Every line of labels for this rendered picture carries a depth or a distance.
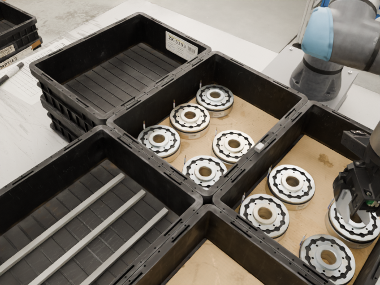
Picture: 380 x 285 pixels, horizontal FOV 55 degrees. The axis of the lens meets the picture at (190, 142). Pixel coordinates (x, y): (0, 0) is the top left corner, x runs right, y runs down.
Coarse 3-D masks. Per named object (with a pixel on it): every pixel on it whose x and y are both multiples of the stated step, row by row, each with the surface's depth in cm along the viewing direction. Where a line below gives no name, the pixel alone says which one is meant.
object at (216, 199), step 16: (304, 112) 86; (336, 112) 86; (288, 128) 82; (368, 128) 83; (272, 144) 78; (256, 160) 75; (240, 176) 72; (224, 192) 69; (224, 208) 67; (272, 240) 63; (288, 256) 61
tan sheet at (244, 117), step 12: (240, 108) 100; (252, 108) 101; (168, 120) 96; (216, 120) 97; (228, 120) 97; (240, 120) 97; (252, 120) 97; (264, 120) 97; (276, 120) 98; (252, 132) 94; (264, 132) 94; (180, 144) 90; (192, 144) 91; (204, 144) 91; (180, 156) 88; (192, 156) 88; (180, 168) 85
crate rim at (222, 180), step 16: (192, 64) 96; (240, 64) 98; (176, 80) 92; (272, 80) 93; (144, 96) 87; (304, 96) 89; (128, 112) 84; (288, 112) 85; (112, 128) 79; (272, 128) 81; (256, 144) 78; (160, 160) 74; (240, 160) 75; (176, 176) 71; (224, 176) 72; (208, 192) 69
